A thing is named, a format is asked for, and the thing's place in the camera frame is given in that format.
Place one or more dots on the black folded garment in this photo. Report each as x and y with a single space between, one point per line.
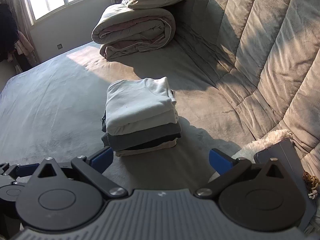
155 142

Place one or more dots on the left beige curtain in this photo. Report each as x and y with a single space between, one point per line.
19 11

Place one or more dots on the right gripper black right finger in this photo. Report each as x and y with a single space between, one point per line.
240 179

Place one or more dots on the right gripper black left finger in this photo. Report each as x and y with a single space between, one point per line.
80 179

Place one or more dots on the dark coat on rack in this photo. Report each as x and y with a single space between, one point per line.
8 31

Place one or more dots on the grey tablet case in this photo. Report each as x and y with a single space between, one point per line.
293 173

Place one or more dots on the grey quilted headboard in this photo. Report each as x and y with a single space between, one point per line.
264 56

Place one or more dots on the beige folded garment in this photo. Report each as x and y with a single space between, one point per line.
165 145

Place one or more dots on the rolled beige pink quilt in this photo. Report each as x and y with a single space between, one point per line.
123 31

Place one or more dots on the cream white sweatshirt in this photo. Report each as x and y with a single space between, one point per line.
136 105

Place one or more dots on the pink garment on rack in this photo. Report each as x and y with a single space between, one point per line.
22 47

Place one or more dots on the grey folded sweater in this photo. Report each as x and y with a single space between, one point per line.
122 142

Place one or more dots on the white fluffy cushion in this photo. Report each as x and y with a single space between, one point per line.
272 138

